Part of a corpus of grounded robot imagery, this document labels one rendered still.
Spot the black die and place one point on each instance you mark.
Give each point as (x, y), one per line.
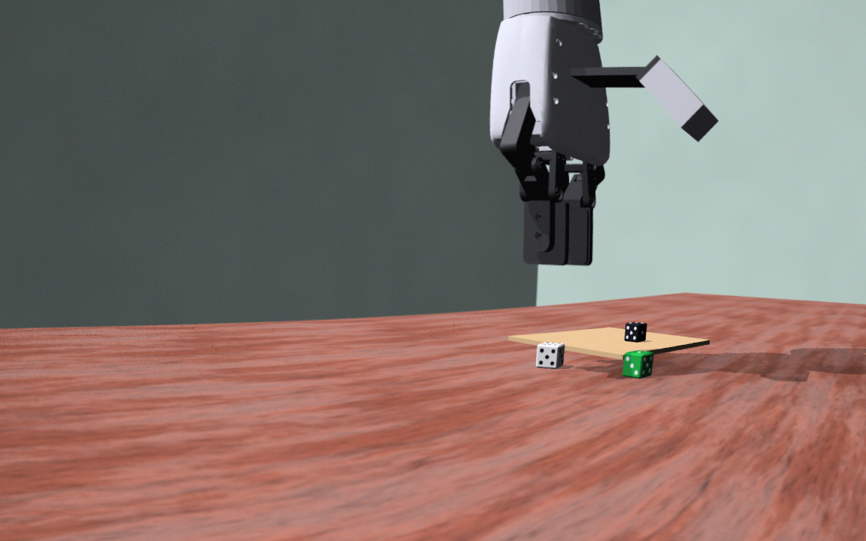
(635, 332)

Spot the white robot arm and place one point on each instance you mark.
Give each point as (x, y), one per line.
(657, 77)

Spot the green die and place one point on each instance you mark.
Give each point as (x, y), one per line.
(638, 364)

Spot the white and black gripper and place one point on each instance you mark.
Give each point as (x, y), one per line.
(534, 54)

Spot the tan square mat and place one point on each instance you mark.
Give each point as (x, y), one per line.
(609, 342)

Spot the white die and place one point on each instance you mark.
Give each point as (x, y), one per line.
(550, 355)

